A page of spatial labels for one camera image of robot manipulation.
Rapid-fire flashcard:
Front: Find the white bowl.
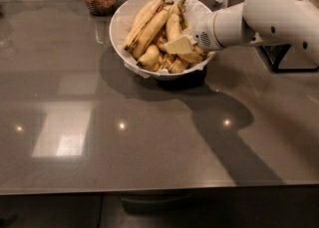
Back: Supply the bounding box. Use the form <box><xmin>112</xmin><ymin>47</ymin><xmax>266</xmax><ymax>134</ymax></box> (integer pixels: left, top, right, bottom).
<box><xmin>109</xmin><ymin>0</ymin><xmax>217</xmax><ymax>82</ymax></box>

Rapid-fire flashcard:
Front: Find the small banana middle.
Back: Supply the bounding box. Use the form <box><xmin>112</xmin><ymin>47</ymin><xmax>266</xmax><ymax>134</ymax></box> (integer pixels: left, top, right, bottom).
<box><xmin>154</xmin><ymin>31</ymin><xmax>167</xmax><ymax>52</ymax></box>

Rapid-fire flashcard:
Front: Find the long banana left inner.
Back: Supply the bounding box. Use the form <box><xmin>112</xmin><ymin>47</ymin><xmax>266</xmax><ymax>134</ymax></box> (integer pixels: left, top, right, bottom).
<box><xmin>132</xmin><ymin>5</ymin><xmax>171</xmax><ymax>59</ymax></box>

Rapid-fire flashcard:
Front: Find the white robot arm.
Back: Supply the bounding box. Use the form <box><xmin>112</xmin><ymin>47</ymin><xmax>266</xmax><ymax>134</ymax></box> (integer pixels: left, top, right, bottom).
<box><xmin>164</xmin><ymin>0</ymin><xmax>319</xmax><ymax>63</ymax></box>

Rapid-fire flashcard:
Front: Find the small banana lower left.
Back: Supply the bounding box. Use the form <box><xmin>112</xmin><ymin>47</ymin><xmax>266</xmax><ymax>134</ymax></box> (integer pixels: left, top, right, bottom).
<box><xmin>137</xmin><ymin>45</ymin><xmax>160</xmax><ymax>68</ymax></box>

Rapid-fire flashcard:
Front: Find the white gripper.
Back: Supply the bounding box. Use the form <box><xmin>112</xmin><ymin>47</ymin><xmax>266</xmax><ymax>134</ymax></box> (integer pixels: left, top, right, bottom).
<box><xmin>164</xmin><ymin>19</ymin><xmax>223</xmax><ymax>54</ymax></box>

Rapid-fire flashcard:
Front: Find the long banana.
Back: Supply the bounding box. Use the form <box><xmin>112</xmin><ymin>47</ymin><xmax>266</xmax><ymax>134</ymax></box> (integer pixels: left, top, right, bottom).
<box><xmin>132</xmin><ymin>5</ymin><xmax>171</xmax><ymax>59</ymax></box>
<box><xmin>123</xmin><ymin>0</ymin><xmax>165</xmax><ymax>51</ymax></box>

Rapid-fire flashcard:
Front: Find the small banana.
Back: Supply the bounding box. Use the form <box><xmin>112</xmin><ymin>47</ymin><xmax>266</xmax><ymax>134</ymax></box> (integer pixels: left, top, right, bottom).
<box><xmin>154</xmin><ymin>31</ymin><xmax>167</xmax><ymax>52</ymax></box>
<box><xmin>168</xmin><ymin>58</ymin><xmax>188</xmax><ymax>74</ymax></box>
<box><xmin>137</xmin><ymin>45</ymin><xmax>160</xmax><ymax>68</ymax></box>

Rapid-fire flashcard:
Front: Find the small banana bottom center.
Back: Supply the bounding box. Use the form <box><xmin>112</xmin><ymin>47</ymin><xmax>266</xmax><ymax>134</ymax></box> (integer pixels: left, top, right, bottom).
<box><xmin>168</xmin><ymin>58</ymin><xmax>188</xmax><ymax>74</ymax></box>

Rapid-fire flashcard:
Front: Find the long banana left outer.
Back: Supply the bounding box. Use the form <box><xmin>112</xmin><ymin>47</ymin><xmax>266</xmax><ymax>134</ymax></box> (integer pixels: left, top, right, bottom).
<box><xmin>123</xmin><ymin>0</ymin><xmax>165</xmax><ymax>51</ymax></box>

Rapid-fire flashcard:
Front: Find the black wire napkin holder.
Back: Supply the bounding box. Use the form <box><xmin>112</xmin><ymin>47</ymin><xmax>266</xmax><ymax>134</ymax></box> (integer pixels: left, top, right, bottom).
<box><xmin>256</xmin><ymin>45</ymin><xmax>318</xmax><ymax>74</ymax></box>

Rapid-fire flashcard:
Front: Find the large banana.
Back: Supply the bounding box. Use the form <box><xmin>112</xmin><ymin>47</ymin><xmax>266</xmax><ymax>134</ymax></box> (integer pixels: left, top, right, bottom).
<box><xmin>165</xmin><ymin>3</ymin><xmax>203</xmax><ymax>64</ymax></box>

